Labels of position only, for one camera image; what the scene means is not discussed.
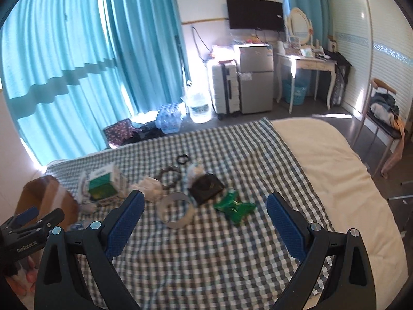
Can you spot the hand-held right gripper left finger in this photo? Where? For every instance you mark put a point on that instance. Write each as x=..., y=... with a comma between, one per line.
x=124, y=226

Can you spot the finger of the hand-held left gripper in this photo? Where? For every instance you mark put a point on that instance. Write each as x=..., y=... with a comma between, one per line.
x=27, y=215
x=48, y=221

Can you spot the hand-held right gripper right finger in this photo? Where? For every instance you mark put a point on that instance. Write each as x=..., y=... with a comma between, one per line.
x=284, y=226

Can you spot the brown cardboard box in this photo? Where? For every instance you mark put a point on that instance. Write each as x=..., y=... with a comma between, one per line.
x=42, y=190

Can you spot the white tissue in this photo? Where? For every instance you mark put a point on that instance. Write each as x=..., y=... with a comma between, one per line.
x=148, y=187

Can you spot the white paper wrapper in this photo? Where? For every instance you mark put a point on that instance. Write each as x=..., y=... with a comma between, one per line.
x=83, y=190

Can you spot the green and white carton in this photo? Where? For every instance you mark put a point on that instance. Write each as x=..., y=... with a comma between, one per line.
x=103, y=184

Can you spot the green snack packet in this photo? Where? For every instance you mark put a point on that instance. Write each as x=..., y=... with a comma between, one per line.
x=235, y=208

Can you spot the clear tape roll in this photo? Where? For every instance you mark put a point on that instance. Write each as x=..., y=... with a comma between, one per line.
x=180, y=222

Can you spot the black square case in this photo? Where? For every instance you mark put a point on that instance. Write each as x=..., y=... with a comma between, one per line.
x=206, y=189

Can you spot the small white plastic bag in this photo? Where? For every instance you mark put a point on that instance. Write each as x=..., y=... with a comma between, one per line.
x=196, y=170

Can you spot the cream duvet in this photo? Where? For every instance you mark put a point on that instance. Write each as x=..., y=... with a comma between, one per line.
x=338, y=168

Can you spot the grey checked blanket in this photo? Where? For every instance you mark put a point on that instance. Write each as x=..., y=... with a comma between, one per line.
x=209, y=264

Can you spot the dotted dark red bag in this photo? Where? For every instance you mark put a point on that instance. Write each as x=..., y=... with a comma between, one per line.
x=121, y=132

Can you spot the dark clothes pile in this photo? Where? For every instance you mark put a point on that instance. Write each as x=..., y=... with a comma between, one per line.
x=150, y=133

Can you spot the pack of water bottles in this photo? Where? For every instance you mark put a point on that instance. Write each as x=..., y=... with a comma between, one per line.
x=169, y=118

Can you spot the teal wastebasket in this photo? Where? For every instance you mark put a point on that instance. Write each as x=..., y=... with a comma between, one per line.
x=295, y=93

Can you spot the wooden chair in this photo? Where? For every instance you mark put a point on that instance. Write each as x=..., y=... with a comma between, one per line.
x=384, y=130

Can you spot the large clear water jug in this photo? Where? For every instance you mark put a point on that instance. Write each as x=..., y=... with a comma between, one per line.
x=199, y=106

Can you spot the silver mini fridge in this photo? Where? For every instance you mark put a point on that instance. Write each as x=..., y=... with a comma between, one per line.
x=255, y=80

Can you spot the white suitcase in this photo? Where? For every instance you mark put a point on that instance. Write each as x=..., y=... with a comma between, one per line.
x=222, y=87

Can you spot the black hanging bag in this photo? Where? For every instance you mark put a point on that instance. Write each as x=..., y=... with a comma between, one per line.
x=340, y=80

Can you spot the clothes heap on chair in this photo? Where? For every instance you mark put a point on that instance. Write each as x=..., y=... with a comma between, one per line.
x=385, y=106

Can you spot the wide teal curtain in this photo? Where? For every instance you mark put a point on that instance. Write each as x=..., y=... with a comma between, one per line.
x=58, y=55

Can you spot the white dressing table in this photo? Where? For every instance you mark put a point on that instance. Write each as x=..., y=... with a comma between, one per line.
x=309, y=63

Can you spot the pink plastic bag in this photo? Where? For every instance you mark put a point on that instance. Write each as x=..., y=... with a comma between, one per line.
x=222, y=51

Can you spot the narrow teal curtain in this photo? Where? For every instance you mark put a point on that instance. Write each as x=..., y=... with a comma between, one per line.
x=145, y=38

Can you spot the white slatted wardrobe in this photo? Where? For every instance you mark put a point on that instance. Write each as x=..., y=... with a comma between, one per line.
x=355, y=38

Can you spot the white oval vanity mirror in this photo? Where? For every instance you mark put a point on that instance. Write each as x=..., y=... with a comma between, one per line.
x=298, y=24

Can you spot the black wall television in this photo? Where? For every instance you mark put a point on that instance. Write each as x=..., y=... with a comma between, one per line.
x=255, y=14

